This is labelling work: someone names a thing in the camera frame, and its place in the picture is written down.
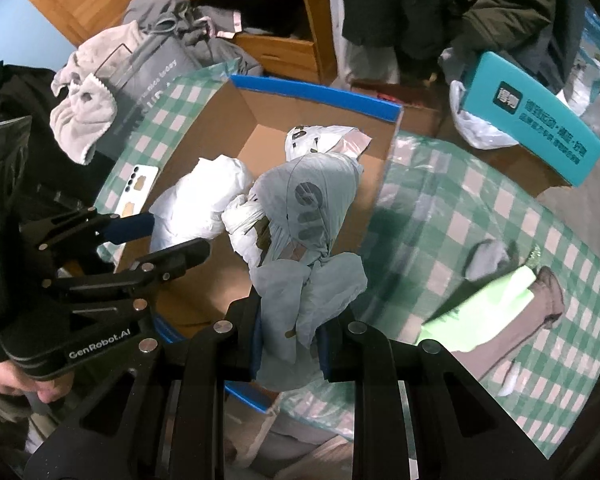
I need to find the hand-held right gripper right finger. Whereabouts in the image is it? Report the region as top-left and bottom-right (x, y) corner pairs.
(317, 320), (552, 480)

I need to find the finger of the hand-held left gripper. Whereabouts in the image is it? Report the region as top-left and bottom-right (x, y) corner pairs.
(20, 207), (157, 257)
(42, 238), (212, 312)

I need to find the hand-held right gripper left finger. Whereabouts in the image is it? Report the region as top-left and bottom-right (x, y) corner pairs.
(25, 296), (262, 480)

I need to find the pale blue plastic bag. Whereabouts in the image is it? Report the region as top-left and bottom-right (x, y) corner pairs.
(250, 152), (368, 392)

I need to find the green bubble wrap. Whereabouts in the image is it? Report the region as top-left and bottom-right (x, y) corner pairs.
(419, 265), (537, 356)

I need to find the blue-edged cardboard box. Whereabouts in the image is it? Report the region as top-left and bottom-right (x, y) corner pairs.
(115, 74), (406, 413)

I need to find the person's left hand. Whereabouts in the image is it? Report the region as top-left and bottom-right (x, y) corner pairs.
(0, 355), (49, 407)

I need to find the white smartphone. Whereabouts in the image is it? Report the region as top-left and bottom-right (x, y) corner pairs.
(119, 164), (160, 221)

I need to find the white crumpled plastic bag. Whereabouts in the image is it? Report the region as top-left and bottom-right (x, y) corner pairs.
(221, 192), (276, 273)

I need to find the pale pink towel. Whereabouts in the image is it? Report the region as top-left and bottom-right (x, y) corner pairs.
(49, 24), (148, 166)

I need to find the white bag with black print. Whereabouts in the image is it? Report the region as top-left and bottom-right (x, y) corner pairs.
(285, 125), (373, 161)

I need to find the black garment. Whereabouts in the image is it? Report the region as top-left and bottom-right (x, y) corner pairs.
(0, 64), (76, 131)

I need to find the green checked tablecloth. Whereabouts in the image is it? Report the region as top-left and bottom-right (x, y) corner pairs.
(92, 57), (600, 441)

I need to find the wooden cabinet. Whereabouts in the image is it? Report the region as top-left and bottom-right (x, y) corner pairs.
(10, 0), (338, 86)

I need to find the tan fabric piece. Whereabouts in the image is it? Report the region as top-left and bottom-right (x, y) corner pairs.
(477, 265), (566, 378)

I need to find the flat cardboard box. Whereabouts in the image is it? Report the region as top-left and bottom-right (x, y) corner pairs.
(352, 79), (448, 136)

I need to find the white garment cover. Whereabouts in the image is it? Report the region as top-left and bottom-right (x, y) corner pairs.
(330, 0), (403, 86)

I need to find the white plastic shopping bag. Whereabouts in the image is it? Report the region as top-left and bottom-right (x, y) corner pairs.
(439, 47), (520, 150)

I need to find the brown cardboard box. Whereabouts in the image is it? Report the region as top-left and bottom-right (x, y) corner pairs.
(437, 110), (573, 198)

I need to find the teal box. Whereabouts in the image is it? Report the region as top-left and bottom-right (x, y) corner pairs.
(457, 51), (600, 187)

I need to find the black jacket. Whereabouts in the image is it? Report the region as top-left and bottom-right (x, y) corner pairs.
(332, 0), (463, 63)

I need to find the dark olive jacket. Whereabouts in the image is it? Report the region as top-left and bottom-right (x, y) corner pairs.
(450, 0), (588, 93)

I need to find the crumpled clear plastic sheet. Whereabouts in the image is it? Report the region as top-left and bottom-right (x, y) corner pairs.
(562, 7), (600, 136)

